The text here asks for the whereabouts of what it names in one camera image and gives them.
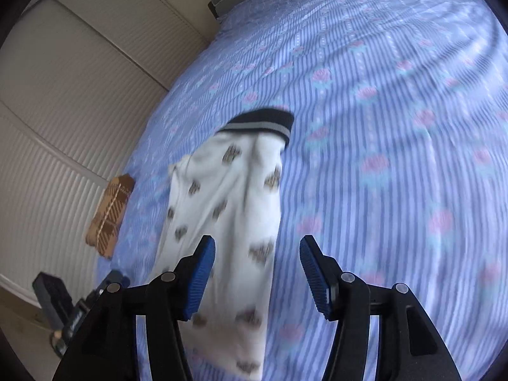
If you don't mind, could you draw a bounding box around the blue striped floral duvet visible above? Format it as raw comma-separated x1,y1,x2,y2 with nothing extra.
97,0,507,380

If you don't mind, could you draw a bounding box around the white patterned polo shirt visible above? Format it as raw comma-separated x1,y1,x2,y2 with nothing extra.
152,108,294,380

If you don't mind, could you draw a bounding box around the beige louvered wardrobe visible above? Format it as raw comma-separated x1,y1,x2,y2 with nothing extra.
1,0,207,304

